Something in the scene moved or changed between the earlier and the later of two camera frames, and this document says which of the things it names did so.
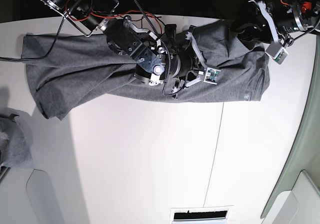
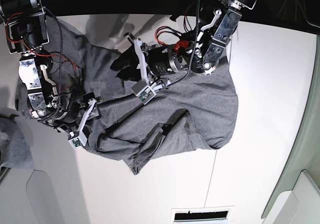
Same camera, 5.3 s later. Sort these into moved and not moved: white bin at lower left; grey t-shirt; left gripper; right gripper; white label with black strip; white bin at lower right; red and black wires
Moved: right gripper; red and black wires; grey t-shirt; left gripper
Not moved: white bin at lower left; white label with black strip; white bin at lower right
